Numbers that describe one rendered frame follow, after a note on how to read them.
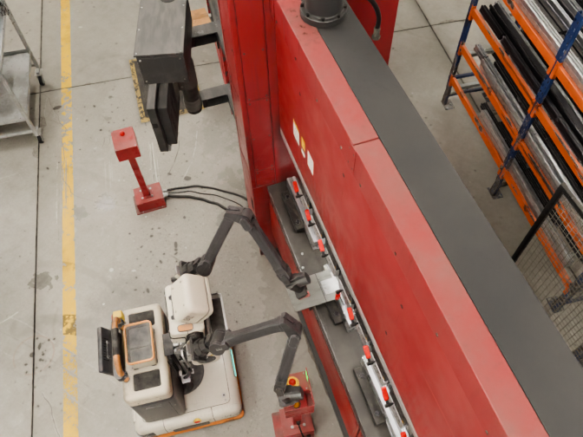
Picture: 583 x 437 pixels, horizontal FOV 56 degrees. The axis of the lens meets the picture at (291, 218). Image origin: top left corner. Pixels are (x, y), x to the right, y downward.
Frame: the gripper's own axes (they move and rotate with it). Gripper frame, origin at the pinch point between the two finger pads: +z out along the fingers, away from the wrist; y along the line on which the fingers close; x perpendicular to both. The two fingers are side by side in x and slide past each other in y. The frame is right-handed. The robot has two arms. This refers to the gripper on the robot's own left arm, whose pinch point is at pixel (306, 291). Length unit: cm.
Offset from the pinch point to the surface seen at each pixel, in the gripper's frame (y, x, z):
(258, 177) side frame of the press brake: 86, 4, 4
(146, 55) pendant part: 106, -2, -102
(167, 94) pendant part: 116, 12, -67
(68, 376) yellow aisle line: 36, 191, 12
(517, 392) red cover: -99, -82, -102
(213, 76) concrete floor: 292, 47, 97
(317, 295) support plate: -2.8, -3.6, 5.0
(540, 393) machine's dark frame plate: -101, -87, -99
